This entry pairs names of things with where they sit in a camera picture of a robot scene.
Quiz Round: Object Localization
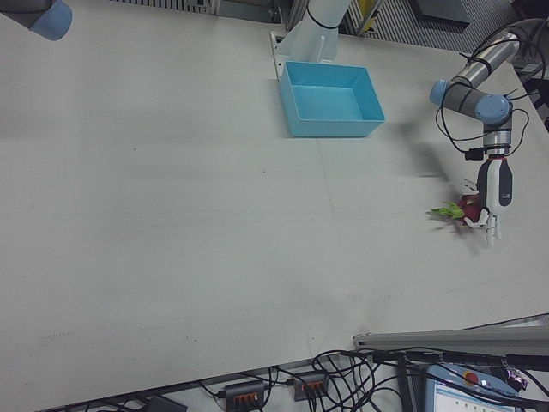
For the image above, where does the aluminium frame rail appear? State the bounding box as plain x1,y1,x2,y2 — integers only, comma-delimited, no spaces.
352,315,549,357

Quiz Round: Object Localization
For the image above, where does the teach pendant with screen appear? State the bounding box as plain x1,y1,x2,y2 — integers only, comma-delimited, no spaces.
422,362,534,412

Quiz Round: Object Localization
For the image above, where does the black cable tangle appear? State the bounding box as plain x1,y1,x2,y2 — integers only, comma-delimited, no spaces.
196,347,430,412

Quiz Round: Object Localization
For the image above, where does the grey finned background panel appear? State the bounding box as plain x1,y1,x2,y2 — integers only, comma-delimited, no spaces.
102,0,220,15

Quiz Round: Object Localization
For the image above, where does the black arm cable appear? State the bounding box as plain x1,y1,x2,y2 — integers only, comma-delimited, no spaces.
435,21,535,156

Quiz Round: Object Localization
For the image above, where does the white pedestal mount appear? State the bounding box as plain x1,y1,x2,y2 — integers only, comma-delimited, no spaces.
269,0,351,82

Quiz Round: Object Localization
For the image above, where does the dark grey flat box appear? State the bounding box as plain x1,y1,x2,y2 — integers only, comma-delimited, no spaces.
144,394,188,412

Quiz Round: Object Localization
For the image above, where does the pink green dragon fruit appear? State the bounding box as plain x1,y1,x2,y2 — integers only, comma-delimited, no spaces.
426,193,484,228

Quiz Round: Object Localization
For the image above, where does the grey orange usb hub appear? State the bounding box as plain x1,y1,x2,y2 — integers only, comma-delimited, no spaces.
223,379,265,409
293,371,329,403

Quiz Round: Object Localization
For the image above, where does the light blue plastic bin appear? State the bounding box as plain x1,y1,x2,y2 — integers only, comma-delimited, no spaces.
278,60,386,139

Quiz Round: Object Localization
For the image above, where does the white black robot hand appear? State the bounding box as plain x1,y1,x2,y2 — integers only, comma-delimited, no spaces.
461,157,516,249

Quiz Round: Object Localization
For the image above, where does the yellow black striped post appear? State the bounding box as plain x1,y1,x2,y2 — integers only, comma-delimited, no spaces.
359,0,379,32

